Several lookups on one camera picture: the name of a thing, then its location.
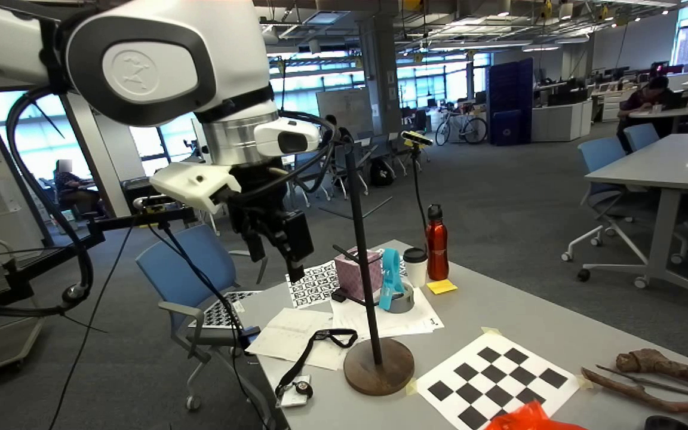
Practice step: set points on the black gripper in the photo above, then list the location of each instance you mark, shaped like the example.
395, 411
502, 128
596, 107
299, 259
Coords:
262, 195

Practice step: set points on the blue plastic peg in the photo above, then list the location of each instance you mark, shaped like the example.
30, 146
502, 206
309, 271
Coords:
390, 277

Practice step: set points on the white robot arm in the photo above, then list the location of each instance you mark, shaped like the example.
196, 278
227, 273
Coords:
160, 63

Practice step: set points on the black pole stand wooden base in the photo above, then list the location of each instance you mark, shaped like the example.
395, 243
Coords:
375, 367

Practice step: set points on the tag marker paper sheet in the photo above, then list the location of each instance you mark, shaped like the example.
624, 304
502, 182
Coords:
311, 285

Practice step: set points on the pink tissue box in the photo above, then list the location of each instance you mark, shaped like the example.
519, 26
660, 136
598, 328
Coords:
353, 277

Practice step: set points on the grey tag marker board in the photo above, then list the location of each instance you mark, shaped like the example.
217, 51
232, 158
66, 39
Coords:
220, 314

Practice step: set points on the blue chair with grey armrest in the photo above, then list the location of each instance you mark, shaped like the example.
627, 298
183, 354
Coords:
190, 277

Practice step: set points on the white paper sheets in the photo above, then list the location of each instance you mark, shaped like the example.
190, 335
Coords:
304, 335

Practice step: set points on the white cup with black lid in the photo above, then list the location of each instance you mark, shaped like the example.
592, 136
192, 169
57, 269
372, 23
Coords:
417, 266

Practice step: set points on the red water bottle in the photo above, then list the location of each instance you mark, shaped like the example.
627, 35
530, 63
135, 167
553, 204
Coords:
438, 248

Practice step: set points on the yellow sticky note pad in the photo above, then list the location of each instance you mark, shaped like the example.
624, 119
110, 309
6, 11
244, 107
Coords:
444, 287

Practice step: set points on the seated person at window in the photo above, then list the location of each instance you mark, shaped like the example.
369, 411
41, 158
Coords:
73, 187

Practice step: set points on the bicycle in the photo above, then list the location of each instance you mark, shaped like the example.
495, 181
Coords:
463, 124

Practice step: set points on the black white checkerboard sheet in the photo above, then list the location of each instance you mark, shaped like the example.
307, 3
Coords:
495, 378

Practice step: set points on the blue cabinet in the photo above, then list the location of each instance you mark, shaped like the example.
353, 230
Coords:
510, 100

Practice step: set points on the orange plastic bag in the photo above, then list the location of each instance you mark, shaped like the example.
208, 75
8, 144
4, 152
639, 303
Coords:
532, 420

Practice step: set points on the blue office chair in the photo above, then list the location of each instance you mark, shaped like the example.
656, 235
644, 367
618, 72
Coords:
607, 193

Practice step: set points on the seated person dark clothes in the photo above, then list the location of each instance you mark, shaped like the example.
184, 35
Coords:
650, 100

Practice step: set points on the grey office table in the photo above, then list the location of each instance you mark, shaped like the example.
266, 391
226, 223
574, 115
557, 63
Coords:
670, 171

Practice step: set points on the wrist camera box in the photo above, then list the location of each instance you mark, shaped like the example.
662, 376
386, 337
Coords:
196, 185

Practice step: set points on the grey duct tape roll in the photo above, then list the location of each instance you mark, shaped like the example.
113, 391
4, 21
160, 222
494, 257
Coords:
405, 303

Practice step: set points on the camera on black stand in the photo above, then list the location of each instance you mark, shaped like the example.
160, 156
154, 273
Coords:
417, 171

